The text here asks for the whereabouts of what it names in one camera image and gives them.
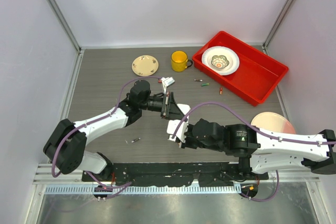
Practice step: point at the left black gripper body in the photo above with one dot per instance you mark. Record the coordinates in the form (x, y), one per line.
(164, 113)

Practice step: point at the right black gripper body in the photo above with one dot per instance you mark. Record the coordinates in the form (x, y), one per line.
(191, 142)

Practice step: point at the white remote control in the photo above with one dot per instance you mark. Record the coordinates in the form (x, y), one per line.
(184, 107)

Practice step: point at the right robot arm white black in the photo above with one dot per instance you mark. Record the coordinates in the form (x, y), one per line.
(259, 150)

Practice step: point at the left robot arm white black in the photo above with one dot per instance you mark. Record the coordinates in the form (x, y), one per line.
(66, 147)

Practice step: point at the cream floral plate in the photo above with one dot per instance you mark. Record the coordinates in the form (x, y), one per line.
(145, 65)

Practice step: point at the yellow mug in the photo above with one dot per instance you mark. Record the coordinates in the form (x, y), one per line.
(180, 61)

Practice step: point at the small patterned bowl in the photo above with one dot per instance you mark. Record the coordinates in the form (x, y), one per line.
(219, 61)

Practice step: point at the pink rimmed plate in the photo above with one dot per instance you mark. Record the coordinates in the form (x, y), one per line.
(273, 122)

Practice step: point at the white plate in bin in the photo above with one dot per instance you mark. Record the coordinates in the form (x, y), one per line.
(220, 50)

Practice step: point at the red plastic bin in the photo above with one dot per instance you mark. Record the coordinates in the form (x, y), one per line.
(256, 76)

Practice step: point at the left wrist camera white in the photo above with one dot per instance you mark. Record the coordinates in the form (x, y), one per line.
(166, 82)

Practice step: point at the slotted cable duct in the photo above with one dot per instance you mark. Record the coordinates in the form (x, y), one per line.
(95, 189)

